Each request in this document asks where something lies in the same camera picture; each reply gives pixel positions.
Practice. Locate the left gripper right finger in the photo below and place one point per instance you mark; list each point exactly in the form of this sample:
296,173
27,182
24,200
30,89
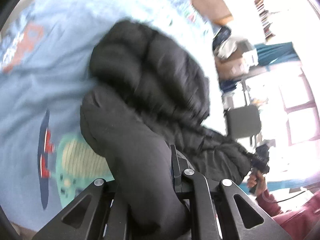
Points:
220,209

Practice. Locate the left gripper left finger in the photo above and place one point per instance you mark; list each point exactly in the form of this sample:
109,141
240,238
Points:
98,212

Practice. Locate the black puffer jacket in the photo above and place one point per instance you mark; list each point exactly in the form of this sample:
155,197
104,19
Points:
152,94

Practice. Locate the red sleeved forearm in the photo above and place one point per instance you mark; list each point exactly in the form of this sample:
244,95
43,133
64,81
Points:
297,222

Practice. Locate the person's right hand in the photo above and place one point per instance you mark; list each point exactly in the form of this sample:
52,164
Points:
256,183

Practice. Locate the dark grey chair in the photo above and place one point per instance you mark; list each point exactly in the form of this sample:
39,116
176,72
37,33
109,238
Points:
243,122

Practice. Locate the wooden nightstand drawers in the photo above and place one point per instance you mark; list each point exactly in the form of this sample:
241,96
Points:
236,65

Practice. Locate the teal curtain right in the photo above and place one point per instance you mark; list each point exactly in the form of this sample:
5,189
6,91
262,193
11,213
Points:
276,53

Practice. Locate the beige cloth pile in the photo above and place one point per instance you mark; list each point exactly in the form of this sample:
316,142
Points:
227,47

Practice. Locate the black backpack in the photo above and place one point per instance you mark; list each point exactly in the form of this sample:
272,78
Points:
222,35

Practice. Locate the blue dinosaur print bed cover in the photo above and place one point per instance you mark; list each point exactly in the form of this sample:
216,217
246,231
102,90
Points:
45,161

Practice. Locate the row of books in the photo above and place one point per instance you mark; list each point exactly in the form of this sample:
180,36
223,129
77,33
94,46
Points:
264,17

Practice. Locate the wooden headboard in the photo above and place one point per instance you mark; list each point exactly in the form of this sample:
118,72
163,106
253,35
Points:
216,11

